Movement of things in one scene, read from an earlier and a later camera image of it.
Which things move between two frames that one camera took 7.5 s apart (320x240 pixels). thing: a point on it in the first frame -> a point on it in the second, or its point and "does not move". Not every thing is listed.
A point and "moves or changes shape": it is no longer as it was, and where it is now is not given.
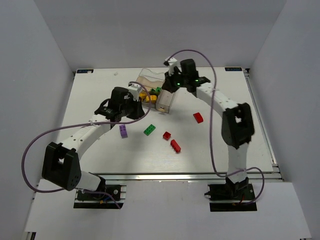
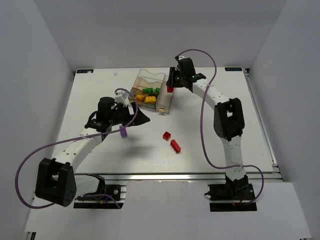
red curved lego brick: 199,118 moves or changes shape
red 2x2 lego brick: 166,135 does not move
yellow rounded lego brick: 153,98 does not move
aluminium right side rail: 262,125 does not move
